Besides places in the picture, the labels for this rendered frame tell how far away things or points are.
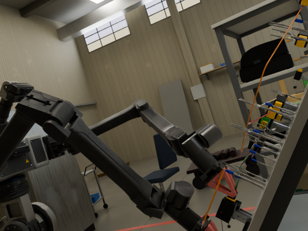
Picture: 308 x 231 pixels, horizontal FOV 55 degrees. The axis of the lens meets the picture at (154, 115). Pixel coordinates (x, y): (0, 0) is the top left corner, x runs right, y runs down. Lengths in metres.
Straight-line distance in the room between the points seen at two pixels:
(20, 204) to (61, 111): 0.67
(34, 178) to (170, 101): 7.22
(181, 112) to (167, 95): 0.85
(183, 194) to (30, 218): 0.75
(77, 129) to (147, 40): 10.66
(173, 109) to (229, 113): 1.97
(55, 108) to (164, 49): 10.39
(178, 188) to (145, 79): 10.52
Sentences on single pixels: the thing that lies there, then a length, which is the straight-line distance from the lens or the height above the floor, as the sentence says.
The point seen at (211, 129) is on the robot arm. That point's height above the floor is 1.35.
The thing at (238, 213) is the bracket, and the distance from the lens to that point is 0.90.
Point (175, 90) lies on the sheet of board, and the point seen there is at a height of 2.11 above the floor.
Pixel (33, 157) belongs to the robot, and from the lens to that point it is 1.45.
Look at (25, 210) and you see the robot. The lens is 1.39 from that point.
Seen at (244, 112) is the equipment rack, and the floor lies 1.30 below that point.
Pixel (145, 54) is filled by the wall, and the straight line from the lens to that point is 11.36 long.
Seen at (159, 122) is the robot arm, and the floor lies 1.41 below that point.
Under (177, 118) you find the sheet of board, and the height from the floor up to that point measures 1.15.
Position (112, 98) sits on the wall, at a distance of 11.96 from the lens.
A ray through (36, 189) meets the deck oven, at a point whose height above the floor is 1.00.
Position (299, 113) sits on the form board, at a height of 1.36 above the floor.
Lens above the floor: 1.43
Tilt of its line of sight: level
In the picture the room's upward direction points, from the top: 18 degrees counter-clockwise
